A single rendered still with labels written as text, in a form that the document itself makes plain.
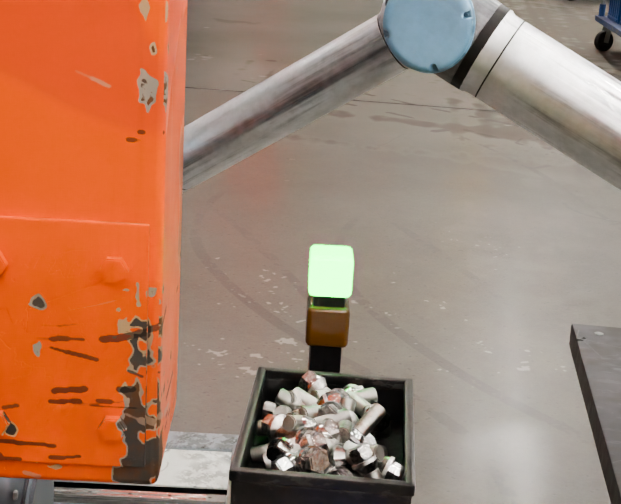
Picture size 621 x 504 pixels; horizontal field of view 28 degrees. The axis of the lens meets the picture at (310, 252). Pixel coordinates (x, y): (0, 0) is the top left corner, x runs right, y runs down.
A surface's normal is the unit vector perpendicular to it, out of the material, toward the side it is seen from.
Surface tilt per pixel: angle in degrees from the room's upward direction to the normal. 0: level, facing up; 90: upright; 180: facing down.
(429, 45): 87
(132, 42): 90
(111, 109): 90
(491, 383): 0
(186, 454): 0
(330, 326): 90
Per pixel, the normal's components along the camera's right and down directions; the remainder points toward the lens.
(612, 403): 0.06, -0.95
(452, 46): -0.40, 0.22
